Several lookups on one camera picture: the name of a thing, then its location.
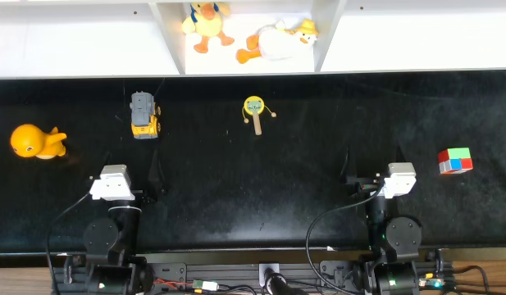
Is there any mounting rail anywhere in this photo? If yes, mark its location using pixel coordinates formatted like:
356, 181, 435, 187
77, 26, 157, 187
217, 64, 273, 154
51, 247, 490, 295

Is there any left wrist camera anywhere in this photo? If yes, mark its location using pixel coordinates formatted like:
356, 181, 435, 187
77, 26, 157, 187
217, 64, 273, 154
89, 164, 136, 202

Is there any black cable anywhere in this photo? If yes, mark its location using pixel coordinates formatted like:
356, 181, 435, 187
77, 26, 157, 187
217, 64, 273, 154
304, 186, 385, 295
44, 192, 92, 295

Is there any white shelf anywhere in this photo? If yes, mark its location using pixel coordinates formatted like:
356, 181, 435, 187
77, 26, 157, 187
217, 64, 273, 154
0, 0, 506, 80

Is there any white plush duck yellow hat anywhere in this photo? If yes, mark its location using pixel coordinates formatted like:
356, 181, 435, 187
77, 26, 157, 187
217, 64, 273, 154
235, 18, 320, 65

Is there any many-coloured puzzle cube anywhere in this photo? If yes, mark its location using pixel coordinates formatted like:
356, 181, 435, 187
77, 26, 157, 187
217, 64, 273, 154
437, 147, 475, 176

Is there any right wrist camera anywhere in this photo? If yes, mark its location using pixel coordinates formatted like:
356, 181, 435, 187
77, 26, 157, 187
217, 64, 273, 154
376, 161, 418, 200

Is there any grey and yellow toy truck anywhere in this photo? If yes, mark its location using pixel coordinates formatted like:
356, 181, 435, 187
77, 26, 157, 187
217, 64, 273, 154
129, 91, 162, 141

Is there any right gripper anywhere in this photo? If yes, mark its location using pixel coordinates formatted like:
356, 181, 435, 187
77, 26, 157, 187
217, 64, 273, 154
340, 143, 408, 195

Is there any yellow rubber duck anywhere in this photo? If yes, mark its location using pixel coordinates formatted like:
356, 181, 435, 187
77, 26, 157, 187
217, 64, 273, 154
9, 123, 69, 161

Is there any yellow wooden rattle drum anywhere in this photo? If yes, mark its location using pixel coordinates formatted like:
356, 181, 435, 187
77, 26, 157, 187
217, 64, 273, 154
241, 95, 278, 137

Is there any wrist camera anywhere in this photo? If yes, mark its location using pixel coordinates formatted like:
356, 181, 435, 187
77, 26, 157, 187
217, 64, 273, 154
89, 164, 136, 202
376, 161, 418, 200

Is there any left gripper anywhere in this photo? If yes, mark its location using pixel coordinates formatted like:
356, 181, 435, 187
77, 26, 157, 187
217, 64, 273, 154
102, 147, 168, 203

